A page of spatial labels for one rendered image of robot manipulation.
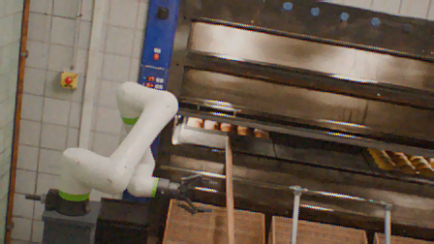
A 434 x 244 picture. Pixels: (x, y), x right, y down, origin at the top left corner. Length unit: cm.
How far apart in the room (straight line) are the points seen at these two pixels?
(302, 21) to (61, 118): 145
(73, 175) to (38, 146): 130
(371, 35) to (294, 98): 53
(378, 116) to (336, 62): 39
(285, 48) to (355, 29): 39
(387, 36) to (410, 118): 49
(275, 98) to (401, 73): 70
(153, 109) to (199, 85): 96
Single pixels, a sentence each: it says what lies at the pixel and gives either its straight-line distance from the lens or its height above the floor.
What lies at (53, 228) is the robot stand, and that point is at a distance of 257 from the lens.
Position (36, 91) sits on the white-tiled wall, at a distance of 368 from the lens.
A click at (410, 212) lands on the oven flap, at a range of 388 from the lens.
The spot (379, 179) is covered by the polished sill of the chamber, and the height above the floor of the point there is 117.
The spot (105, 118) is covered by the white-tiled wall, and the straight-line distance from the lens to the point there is 363.
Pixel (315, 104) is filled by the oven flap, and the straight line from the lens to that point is 357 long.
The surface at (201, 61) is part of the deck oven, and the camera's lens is 349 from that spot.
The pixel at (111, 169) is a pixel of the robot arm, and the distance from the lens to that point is 241.
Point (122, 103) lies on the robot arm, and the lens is 270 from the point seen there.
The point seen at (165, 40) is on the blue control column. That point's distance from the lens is 345.
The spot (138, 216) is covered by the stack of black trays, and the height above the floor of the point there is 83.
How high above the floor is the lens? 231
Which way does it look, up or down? 16 degrees down
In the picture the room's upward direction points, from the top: 10 degrees clockwise
